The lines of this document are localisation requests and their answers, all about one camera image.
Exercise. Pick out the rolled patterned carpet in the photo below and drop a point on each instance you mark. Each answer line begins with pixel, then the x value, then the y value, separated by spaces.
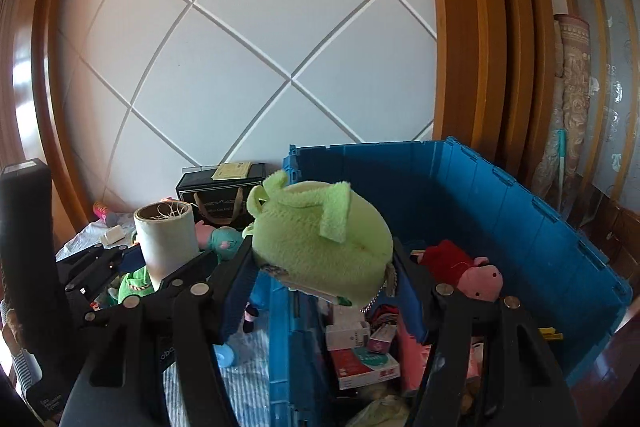
pixel 570 107

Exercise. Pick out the light green plush toy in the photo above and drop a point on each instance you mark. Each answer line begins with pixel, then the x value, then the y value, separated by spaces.
pixel 320 247

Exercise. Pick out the light blue plastic boomerang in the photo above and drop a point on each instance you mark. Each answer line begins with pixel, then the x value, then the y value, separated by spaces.
pixel 225 355

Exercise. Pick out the pale yellow flat packet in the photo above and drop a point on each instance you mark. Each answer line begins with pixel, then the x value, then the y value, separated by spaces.
pixel 231 171

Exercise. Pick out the striped bed sheet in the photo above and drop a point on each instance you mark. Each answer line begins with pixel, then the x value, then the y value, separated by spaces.
pixel 250 387

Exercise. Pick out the pale green soft packet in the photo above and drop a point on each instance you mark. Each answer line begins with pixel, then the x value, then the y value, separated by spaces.
pixel 385 412

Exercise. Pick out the pink snack can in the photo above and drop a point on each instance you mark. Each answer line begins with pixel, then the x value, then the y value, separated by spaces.
pixel 102 211

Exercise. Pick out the pink cloth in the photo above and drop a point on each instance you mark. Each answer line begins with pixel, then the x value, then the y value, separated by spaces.
pixel 412 357

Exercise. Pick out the white cardboard roll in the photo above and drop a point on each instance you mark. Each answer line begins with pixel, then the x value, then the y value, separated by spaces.
pixel 167 242

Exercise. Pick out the patterned glass door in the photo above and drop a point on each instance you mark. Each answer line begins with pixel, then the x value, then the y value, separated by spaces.
pixel 615 82

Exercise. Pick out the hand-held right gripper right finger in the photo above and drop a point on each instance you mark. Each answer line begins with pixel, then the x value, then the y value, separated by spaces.
pixel 411 302

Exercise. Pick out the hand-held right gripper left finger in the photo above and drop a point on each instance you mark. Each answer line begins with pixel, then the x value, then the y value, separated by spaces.
pixel 237 292

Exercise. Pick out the pig plush teal dress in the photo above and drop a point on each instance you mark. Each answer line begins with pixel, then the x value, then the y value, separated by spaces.
pixel 225 243

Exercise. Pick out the pig plush red dress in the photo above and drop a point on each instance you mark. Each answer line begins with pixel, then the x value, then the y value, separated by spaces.
pixel 450 262

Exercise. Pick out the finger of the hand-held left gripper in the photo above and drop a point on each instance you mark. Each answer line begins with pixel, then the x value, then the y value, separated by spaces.
pixel 95 264
pixel 192 267

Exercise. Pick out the small pink white box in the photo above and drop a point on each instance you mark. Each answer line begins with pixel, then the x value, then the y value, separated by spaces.
pixel 382 339

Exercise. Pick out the white padded wooden headboard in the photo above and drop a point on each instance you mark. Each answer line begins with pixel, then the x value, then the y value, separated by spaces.
pixel 250 32

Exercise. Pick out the white box red label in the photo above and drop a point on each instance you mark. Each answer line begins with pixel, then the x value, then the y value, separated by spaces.
pixel 360 364

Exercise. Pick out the small yellow toy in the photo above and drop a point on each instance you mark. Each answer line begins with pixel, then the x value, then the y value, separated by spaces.
pixel 550 333

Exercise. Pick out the small white bottle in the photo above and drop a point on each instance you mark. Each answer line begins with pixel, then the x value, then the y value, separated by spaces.
pixel 113 235

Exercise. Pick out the blue plastic storage crate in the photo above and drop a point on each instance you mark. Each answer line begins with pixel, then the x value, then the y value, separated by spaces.
pixel 500 217

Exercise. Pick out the yellow duck plush green hat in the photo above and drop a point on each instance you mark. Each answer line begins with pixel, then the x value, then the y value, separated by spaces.
pixel 135 282

